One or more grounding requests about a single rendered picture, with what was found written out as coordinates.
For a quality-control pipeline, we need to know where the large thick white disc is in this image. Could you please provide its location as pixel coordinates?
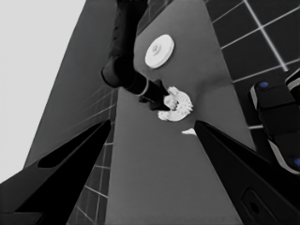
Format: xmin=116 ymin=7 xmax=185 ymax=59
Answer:
xmin=144 ymin=34 xmax=175 ymax=69

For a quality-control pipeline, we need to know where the small white toothed gear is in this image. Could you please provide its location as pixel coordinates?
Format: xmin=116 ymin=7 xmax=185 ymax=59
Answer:
xmin=163 ymin=95 xmax=179 ymax=111
xmin=157 ymin=110 xmax=171 ymax=122
xmin=176 ymin=97 xmax=194 ymax=115
xmin=168 ymin=86 xmax=183 ymax=98

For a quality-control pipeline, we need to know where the white round carrier with pins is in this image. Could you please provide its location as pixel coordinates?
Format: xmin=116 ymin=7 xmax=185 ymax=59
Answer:
xmin=157 ymin=86 xmax=194 ymax=123

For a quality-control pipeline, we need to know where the dark robot body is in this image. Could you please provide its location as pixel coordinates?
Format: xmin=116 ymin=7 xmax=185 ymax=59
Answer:
xmin=248 ymin=67 xmax=300 ymax=175

